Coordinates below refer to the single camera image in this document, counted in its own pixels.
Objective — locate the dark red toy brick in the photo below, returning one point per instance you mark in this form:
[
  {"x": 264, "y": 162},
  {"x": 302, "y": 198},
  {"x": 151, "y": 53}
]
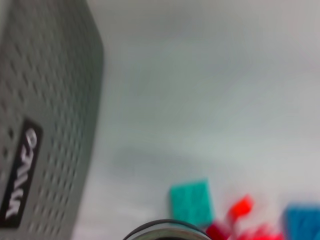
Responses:
[{"x": 217, "y": 232}]

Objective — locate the blue square toy brick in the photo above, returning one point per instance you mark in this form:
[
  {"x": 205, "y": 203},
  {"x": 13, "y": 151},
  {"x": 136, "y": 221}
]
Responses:
[{"x": 302, "y": 222}]

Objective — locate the small orange-red toy brick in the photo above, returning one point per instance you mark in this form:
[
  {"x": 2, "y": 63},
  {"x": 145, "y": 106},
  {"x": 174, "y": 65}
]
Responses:
[{"x": 241, "y": 206}]

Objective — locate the large bright red toy brick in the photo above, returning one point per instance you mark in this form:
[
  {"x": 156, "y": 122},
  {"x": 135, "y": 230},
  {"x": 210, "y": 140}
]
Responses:
[{"x": 262, "y": 236}]

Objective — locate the teal square toy brick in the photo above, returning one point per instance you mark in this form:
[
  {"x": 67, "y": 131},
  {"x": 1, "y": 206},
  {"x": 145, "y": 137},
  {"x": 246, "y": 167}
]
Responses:
[{"x": 191, "y": 202}]

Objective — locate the grey-green perforated storage basket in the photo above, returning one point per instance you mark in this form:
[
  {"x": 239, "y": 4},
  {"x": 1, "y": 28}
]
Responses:
[{"x": 50, "y": 100}]

